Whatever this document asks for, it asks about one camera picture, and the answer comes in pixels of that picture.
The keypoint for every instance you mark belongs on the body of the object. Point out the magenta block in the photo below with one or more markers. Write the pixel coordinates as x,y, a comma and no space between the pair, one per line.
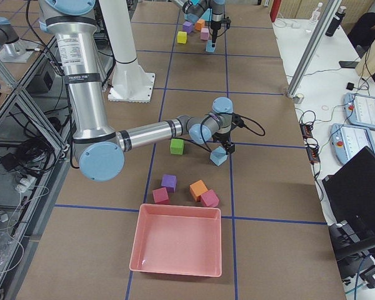
160,196
209,199

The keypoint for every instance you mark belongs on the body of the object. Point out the green block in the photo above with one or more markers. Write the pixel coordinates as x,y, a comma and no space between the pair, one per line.
176,146

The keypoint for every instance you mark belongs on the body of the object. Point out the yellow block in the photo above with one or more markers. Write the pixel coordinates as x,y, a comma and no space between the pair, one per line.
182,37

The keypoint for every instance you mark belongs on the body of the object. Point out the aluminium frame post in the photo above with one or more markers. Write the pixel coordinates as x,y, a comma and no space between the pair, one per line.
314,41

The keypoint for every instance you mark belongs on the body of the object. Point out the teach pendant tablet nearer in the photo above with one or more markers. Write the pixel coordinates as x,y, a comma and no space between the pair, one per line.
348,140

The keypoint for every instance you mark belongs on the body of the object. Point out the magenta block left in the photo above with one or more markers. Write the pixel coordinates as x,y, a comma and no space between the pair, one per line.
209,199

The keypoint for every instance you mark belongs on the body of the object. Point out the small metal cylinder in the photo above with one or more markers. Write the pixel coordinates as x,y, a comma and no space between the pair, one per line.
299,98

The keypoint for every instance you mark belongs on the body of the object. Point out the teach pendant tablet farther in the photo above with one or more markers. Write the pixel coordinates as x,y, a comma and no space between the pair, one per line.
360,109

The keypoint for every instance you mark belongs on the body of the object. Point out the light blue block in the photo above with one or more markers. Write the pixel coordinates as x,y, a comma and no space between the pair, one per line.
209,47
218,156

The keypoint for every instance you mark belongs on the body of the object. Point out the pink red plastic bin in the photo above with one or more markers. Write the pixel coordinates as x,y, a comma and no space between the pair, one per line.
180,240

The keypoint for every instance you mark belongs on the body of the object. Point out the orange block near cyan bin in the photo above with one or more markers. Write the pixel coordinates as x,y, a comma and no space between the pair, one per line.
200,24

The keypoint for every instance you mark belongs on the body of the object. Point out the white pedestal column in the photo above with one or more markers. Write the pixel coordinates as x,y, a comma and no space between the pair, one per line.
130,82

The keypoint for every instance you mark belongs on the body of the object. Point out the purple block near red bin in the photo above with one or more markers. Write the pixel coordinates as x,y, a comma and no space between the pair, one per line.
169,182

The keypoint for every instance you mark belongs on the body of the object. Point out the black water bottle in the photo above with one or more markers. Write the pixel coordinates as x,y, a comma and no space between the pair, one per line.
336,21

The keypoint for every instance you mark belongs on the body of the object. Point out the orange block near red bin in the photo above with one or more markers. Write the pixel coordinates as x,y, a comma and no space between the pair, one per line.
197,189

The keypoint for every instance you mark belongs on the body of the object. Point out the purple block near cyan bin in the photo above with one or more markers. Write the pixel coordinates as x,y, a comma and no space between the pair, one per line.
187,27

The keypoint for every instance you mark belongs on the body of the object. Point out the black laptop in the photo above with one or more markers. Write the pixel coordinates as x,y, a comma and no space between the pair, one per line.
351,190

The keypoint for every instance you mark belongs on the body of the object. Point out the magenta block right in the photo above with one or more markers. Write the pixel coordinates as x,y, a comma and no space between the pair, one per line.
160,196

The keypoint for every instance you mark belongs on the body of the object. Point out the light pink block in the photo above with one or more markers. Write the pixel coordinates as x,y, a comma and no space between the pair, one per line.
204,34

